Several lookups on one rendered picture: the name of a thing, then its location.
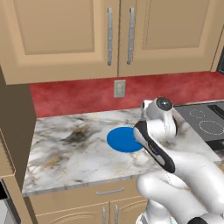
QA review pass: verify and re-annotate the tall brown oven cabinet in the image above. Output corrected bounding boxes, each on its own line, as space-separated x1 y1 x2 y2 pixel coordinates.
0 65 38 224

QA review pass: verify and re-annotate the tan base cupboard door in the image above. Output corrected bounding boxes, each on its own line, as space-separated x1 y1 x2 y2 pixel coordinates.
35 202 110 224
109 196 149 224

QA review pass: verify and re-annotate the grey and black oven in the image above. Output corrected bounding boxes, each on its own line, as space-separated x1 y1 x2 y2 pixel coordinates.
0 178 22 224

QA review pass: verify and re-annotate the blue round plate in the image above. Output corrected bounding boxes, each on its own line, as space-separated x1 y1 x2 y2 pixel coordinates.
106 125 144 153

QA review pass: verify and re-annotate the black hob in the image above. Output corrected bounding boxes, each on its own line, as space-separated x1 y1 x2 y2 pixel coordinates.
172 100 224 151

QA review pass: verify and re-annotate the tan drawer front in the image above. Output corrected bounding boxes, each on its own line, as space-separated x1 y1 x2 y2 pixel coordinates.
28 178 143 217

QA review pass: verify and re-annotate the dark range hood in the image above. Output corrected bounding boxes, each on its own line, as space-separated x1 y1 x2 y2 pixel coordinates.
215 47 224 74

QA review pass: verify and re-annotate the grey wall socket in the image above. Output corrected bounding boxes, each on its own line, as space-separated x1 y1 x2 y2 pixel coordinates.
113 79 127 99

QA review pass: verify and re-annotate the silver cupboard door handle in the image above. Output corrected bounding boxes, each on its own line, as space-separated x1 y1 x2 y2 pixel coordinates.
106 7 114 67
126 6 136 66

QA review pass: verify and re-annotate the silver drawer handle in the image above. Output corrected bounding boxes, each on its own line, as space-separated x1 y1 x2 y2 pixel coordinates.
95 186 126 197

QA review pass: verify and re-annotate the tan wall cupboard door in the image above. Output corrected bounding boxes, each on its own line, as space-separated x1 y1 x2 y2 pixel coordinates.
0 0 121 86
117 0 224 78

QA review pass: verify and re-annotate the silver base cupboard handle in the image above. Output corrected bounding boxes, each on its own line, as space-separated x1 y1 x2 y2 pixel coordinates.
114 203 120 224
101 205 107 224

